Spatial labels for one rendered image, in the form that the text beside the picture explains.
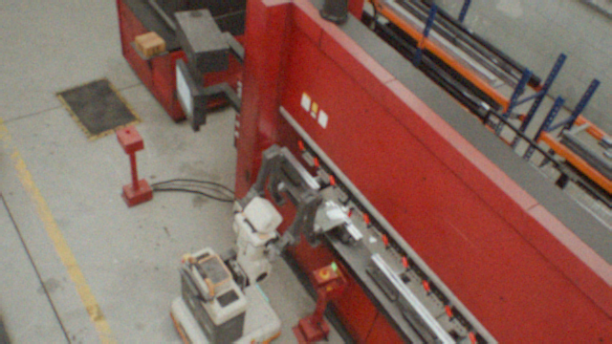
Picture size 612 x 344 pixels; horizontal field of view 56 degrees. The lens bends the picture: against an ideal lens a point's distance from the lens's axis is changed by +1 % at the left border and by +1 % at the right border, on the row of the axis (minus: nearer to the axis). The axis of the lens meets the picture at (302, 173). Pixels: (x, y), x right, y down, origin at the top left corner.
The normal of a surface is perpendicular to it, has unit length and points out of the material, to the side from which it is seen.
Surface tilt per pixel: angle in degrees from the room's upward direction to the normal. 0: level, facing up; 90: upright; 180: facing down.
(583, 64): 90
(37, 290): 0
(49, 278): 0
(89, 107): 0
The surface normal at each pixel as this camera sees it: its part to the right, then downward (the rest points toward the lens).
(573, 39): -0.81, 0.35
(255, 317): 0.13, -0.69
